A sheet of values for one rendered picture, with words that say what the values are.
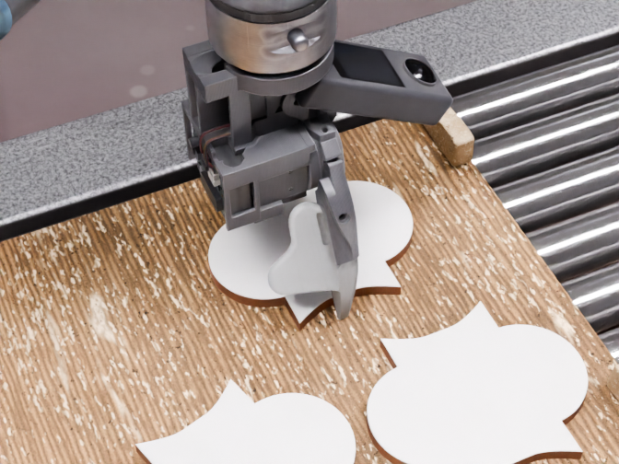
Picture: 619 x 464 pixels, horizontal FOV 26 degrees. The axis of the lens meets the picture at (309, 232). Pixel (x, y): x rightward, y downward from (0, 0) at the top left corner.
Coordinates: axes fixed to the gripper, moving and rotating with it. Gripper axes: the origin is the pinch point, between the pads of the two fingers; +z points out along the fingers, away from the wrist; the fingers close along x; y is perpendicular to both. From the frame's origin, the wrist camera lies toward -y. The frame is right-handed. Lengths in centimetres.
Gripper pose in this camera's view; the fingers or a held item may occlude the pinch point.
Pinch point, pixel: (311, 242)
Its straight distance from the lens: 94.4
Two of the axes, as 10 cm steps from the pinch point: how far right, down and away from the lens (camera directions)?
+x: 4.1, 7.0, -5.9
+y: -9.1, 3.2, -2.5
